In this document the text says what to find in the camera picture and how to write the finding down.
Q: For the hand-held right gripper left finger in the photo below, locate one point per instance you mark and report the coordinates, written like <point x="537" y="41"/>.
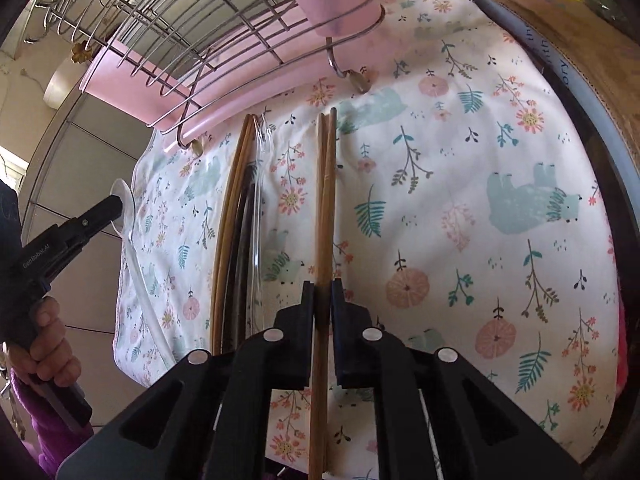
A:
<point x="308" y="320"/>

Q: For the person's left forearm purple sleeve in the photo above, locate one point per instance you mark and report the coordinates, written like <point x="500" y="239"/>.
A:
<point x="45" y="440"/>

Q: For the white plastic spoon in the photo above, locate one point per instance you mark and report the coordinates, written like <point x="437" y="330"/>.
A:
<point x="144" y="292"/>

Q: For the person's left hand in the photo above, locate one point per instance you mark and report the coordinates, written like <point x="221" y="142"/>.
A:
<point x="50" y="330"/>

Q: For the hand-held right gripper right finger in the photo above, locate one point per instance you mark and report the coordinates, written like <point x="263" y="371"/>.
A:
<point x="336" y="320"/>

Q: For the pink plastic drip tray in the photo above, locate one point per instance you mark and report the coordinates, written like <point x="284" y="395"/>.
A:
<point x="115" y="85"/>

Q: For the light bamboo chopstick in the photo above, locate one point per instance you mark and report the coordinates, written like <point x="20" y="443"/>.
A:
<point x="318" y="210"/>
<point x="329" y="200"/>

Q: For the brown wooden chopstick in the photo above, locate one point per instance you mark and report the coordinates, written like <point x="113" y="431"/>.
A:
<point x="220" y="230"/>
<point x="227" y="230"/>

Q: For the floral bear print cloth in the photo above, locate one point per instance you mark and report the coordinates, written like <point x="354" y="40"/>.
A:
<point x="450" y="160"/>

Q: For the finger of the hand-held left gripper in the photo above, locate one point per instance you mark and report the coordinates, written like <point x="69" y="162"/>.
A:
<point x="95" y="217"/>

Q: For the white round container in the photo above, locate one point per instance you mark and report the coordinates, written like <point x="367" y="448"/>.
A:
<point x="62" y="85"/>

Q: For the cardboard box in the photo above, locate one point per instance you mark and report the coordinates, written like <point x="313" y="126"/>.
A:
<point x="550" y="5"/>

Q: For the pink cloth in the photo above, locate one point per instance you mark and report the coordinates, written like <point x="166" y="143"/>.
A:
<point x="622" y="355"/>

